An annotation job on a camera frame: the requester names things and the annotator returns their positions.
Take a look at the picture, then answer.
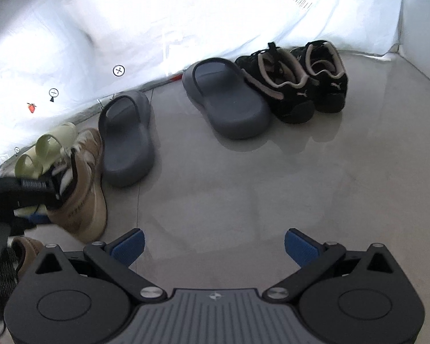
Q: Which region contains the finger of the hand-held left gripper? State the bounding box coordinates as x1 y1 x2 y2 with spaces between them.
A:
18 147 77 210
13 211 50 230

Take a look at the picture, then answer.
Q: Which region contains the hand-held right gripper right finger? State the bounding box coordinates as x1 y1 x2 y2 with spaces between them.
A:
263 228 396 303

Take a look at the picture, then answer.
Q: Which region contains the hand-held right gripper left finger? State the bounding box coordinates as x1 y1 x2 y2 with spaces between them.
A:
34 228 167 303

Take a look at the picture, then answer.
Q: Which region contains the pale green slide sandal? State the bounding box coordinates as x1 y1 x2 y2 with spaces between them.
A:
36 122 77 174
13 152 54 219

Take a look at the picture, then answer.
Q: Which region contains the tan sneaker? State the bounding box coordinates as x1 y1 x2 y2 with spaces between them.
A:
9 236 45 284
45 127 108 242

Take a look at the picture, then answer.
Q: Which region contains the dark grey slide sandal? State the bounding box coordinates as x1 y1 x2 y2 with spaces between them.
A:
181 57 273 140
98 91 156 187

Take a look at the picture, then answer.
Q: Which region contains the black sneaker with pink trim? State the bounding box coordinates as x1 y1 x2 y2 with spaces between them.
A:
235 42 315 123
290 40 348 113

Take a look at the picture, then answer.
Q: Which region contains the white printed sheet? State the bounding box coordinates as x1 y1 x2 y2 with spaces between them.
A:
0 0 407 178

